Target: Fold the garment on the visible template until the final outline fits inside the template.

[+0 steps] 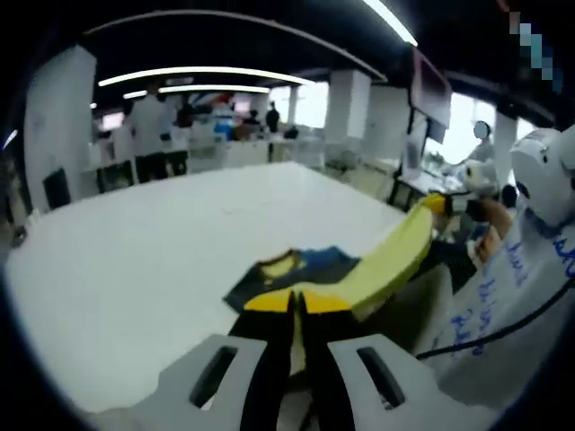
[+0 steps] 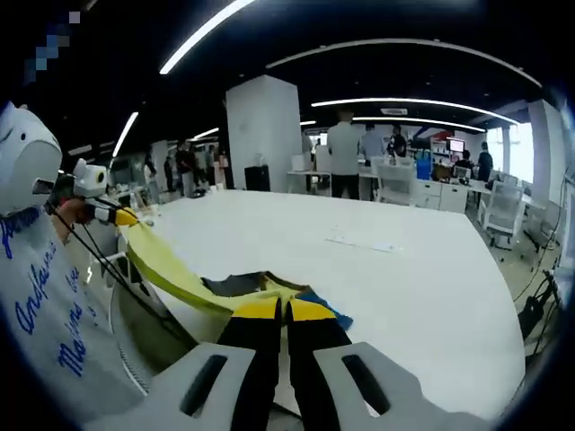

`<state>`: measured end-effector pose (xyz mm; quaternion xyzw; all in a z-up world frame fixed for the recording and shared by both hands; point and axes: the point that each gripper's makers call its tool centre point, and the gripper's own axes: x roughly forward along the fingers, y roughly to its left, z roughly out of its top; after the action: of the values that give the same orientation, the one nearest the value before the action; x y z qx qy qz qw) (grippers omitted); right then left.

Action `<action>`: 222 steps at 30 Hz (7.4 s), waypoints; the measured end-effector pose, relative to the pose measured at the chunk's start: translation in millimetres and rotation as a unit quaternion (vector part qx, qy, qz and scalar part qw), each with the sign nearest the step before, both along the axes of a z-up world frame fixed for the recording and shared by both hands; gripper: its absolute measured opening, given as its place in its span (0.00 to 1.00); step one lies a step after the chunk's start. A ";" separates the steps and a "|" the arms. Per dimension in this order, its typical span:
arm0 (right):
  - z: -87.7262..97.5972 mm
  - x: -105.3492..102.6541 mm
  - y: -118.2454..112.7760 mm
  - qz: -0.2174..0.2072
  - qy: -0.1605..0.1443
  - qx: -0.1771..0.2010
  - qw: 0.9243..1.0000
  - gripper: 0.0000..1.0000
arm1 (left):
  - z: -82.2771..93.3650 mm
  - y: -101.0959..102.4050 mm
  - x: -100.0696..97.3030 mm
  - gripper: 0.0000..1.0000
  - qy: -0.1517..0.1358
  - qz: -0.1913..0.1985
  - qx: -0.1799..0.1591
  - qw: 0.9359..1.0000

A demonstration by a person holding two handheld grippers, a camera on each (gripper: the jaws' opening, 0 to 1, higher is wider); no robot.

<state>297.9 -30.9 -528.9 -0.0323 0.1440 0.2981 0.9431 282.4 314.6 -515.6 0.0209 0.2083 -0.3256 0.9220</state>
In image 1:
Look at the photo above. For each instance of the curved ceiling rail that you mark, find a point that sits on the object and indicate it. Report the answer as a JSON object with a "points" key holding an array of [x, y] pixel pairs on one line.
{"points": [[350, 56]]}

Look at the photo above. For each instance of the black monitor stand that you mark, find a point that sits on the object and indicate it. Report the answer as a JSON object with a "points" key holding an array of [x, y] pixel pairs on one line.
{"points": [[412, 134]]}

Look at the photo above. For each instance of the white chest-worn device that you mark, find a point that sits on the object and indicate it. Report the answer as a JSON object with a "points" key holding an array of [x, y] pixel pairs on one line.
{"points": [[543, 166]]}

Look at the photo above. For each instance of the ceiling light strips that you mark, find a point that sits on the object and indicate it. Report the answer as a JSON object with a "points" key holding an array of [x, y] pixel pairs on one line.
{"points": [[202, 69]]}

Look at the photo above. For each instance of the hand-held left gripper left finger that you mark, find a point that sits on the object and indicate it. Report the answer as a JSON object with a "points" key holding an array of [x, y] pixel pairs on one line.
{"points": [[260, 359]]}

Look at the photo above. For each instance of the black cabinet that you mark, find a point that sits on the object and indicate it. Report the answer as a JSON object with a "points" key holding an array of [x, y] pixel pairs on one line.
{"points": [[57, 188]]}

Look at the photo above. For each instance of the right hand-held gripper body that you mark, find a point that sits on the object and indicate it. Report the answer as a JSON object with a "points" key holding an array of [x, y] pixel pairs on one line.
{"points": [[480, 177]]}

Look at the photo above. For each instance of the hanging monitor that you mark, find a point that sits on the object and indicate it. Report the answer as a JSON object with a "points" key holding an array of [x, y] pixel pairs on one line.
{"points": [[431, 85]]}

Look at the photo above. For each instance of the blue storage box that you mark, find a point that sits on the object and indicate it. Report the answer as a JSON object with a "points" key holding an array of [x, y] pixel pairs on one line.
{"points": [[223, 128]]}

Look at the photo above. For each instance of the yellow blue grey garment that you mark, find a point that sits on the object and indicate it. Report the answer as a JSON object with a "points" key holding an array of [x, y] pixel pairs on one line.
{"points": [[391, 265]]}

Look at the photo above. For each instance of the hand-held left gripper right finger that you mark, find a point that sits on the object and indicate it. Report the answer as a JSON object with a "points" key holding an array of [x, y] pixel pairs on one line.
{"points": [[337, 359]]}

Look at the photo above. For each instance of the ceiling air conditioner vent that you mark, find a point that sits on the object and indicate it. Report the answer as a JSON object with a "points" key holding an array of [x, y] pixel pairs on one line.
{"points": [[179, 81]]}

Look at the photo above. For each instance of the person's right hand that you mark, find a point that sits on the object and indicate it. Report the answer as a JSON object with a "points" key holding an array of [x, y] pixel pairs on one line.
{"points": [[496, 217]]}

